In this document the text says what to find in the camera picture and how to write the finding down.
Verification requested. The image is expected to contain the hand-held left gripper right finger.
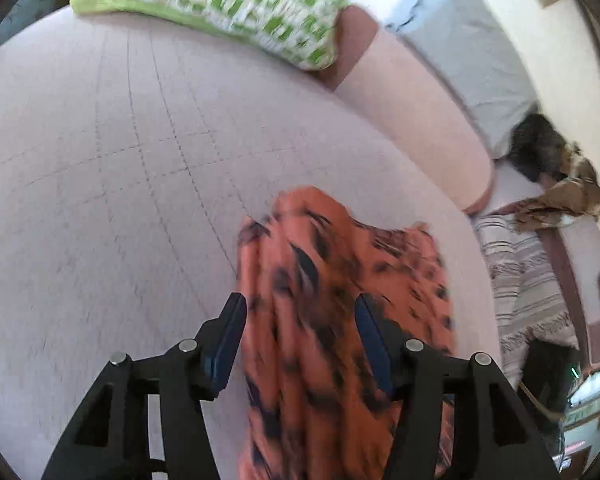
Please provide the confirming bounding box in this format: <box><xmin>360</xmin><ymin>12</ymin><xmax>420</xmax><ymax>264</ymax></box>
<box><xmin>355</xmin><ymin>294</ymin><xmax>556</xmax><ymax>480</ymax></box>

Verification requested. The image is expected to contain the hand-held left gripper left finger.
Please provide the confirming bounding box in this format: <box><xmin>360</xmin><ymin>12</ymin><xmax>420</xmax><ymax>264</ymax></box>
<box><xmin>40</xmin><ymin>292</ymin><xmax>248</xmax><ymax>480</ymax></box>

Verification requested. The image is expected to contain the orange black patterned garment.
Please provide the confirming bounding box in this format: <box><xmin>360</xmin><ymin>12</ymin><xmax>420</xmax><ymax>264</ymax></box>
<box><xmin>236</xmin><ymin>186</ymin><xmax>456</xmax><ymax>480</ymax></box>

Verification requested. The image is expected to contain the striped white grey blanket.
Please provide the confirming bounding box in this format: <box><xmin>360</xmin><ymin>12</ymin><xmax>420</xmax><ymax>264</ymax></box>
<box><xmin>472</xmin><ymin>212</ymin><xmax>581</xmax><ymax>391</ymax></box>

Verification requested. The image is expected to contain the brown patterned cloth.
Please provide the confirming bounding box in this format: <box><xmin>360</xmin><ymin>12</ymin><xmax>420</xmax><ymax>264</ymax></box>
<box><xmin>515</xmin><ymin>142</ymin><xmax>600</xmax><ymax>233</ymax></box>

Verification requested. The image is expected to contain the bed with pale pink sheet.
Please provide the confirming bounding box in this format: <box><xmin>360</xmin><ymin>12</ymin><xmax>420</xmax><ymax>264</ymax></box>
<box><xmin>0</xmin><ymin>10</ymin><xmax>600</xmax><ymax>480</ymax></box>

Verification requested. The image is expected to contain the dark cloth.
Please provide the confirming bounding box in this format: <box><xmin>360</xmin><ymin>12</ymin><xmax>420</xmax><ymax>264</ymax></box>
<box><xmin>507</xmin><ymin>112</ymin><xmax>571</xmax><ymax>183</ymax></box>

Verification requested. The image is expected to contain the grey blue pillow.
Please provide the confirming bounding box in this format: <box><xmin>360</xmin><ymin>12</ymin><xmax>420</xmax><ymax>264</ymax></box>
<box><xmin>384</xmin><ymin>0</ymin><xmax>541</xmax><ymax>158</ymax></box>

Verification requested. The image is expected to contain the green white patterned pillow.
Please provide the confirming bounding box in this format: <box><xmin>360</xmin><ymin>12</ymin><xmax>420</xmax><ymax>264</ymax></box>
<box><xmin>69</xmin><ymin>0</ymin><xmax>348</xmax><ymax>72</ymax></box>

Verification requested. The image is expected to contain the tan cord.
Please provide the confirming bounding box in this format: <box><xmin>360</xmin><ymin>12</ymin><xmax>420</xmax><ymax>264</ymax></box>
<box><xmin>516</xmin><ymin>379</ymin><xmax>565</xmax><ymax>420</ymax></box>

